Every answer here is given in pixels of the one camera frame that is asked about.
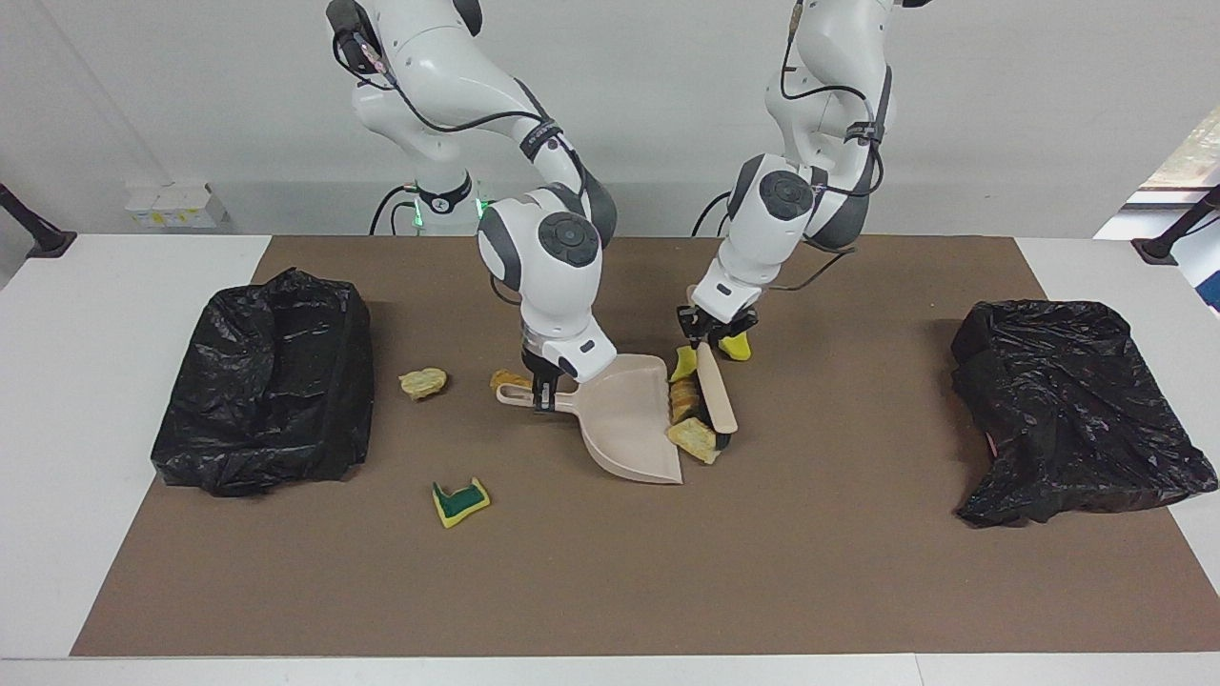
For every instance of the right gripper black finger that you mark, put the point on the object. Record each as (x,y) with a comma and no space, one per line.
(544,395)

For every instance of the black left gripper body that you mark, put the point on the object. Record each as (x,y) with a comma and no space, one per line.
(715,327)

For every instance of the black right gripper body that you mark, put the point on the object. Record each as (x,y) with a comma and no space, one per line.
(541,370)

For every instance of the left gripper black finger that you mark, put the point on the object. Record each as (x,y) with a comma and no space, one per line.
(736,336)
(692,341)

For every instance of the plain yellow sponge piece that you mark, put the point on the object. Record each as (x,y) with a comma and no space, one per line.
(736,350)

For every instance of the small yellow green sponge wedge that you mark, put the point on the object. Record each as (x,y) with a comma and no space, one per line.
(682,367)

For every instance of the brown bun piece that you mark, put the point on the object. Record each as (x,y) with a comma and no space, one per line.
(505,379)

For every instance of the striped orange bread piece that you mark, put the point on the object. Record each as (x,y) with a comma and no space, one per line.
(684,400)

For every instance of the beige brush with black bristles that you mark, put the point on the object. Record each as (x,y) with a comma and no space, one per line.
(717,395)

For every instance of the beige plastic dustpan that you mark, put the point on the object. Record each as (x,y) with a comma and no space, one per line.
(629,419)

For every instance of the pale toast piece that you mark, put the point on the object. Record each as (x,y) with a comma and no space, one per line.
(694,440)

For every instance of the pale yellow bread piece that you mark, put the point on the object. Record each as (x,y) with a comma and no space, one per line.
(422,383)

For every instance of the notched green yellow sponge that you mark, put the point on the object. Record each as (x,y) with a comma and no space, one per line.
(461,505)

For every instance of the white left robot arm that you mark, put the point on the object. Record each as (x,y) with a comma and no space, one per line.
(782,210)

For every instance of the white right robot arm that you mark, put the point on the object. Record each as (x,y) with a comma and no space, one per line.
(558,257)

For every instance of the black plastic trash bag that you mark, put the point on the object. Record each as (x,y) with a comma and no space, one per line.
(1077,419)
(267,400)

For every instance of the brown table mat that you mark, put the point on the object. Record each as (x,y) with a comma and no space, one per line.
(610,591)

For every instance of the white wall socket box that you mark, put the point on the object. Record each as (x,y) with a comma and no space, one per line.
(172,205)

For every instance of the bright window with frame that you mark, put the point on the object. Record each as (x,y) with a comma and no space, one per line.
(1187,162)

